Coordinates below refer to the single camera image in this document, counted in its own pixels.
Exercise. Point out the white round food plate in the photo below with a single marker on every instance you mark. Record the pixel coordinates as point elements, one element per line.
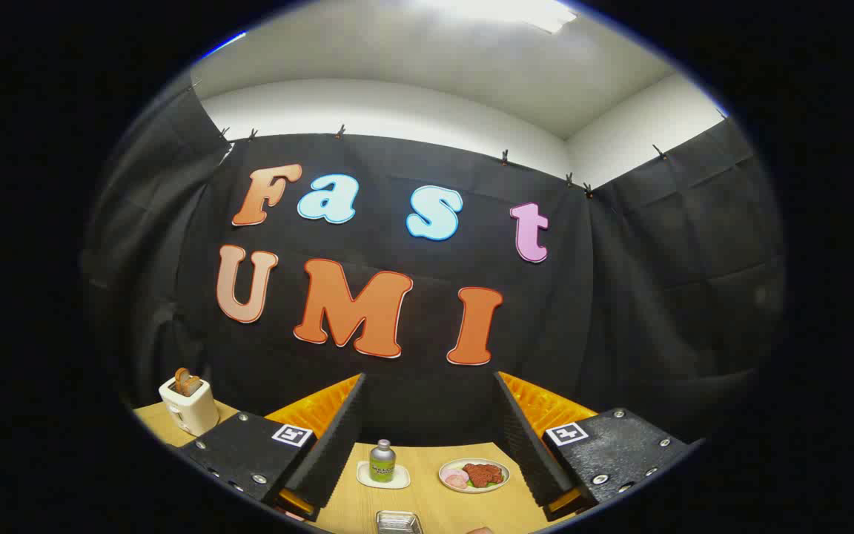
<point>505,475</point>

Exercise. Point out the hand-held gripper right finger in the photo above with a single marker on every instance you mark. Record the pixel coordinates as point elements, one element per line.
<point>527,452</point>

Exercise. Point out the white square coaster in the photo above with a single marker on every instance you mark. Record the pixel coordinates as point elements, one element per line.
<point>402,482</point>

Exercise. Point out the green soda bottle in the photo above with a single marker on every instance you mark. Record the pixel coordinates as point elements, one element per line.
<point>382,466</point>

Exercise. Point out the black backdrop cloth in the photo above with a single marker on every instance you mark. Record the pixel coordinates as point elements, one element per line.
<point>620,297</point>

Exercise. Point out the brown toast slice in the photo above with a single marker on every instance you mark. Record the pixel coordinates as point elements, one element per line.
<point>193,386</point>
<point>179,380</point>

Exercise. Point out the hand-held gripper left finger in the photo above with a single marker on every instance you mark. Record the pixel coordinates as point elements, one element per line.
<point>338,452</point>

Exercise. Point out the peach ham slice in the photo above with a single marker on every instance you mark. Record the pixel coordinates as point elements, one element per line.
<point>458,482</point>

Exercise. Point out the brown fried meat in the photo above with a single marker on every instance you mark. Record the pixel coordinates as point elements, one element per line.
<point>480,475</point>

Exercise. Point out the white toaster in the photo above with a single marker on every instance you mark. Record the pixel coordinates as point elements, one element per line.
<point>193,411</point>

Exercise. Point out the row of small cloth clips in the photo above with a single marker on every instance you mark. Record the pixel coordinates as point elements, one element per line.
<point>504,157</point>

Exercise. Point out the pale pink ham slice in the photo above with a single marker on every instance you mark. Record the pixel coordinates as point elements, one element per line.
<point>449,472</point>

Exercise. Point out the ceiling light panel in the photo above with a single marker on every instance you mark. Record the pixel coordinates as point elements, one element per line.
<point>516,11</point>

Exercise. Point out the green lettuce leaf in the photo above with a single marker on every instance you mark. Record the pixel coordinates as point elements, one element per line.
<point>492,485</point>

